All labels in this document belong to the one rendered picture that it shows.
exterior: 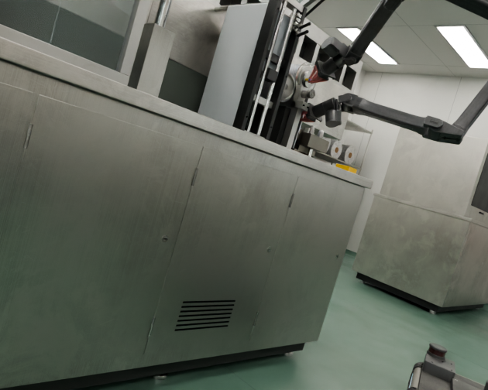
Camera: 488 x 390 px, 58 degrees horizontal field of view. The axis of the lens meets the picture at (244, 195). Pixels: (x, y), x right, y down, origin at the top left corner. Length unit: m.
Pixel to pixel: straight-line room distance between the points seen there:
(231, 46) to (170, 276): 1.00
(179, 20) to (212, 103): 0.37
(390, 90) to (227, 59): 5.41
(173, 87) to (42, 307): 1.12
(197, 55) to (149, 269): 1.06
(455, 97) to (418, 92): 0.52
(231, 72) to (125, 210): 0.86
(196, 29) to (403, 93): 5.31
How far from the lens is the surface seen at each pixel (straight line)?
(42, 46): 1.14
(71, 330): 1.32
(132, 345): 1.45
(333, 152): 6.25
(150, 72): 1.61
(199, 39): 2.06
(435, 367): 1.93
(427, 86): 6.96
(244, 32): 1.91
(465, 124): 1.93
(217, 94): 1.90
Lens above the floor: 0.78
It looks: 3 degrees down
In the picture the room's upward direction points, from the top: 16 degrees clockwise
